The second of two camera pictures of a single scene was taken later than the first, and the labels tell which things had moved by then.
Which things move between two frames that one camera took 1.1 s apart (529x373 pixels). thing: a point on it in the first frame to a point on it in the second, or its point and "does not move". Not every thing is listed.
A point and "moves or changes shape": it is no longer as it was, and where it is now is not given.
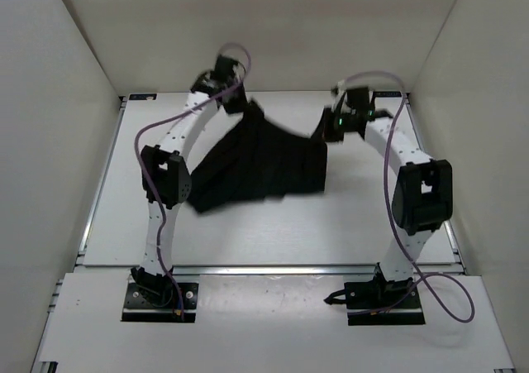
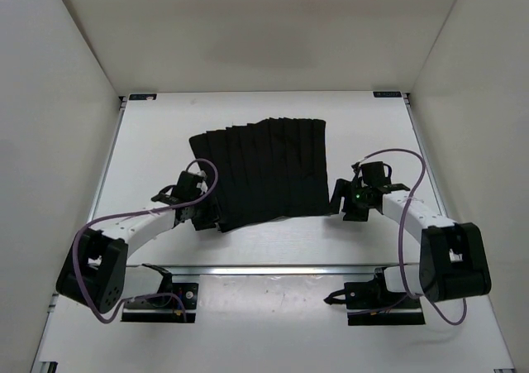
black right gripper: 329,135 to 343,190
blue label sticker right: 387,93 does not move
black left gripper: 238,106 to 212,216
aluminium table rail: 305,270 does not move
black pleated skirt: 261,160 moves or changes shape
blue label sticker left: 142,96 does not move
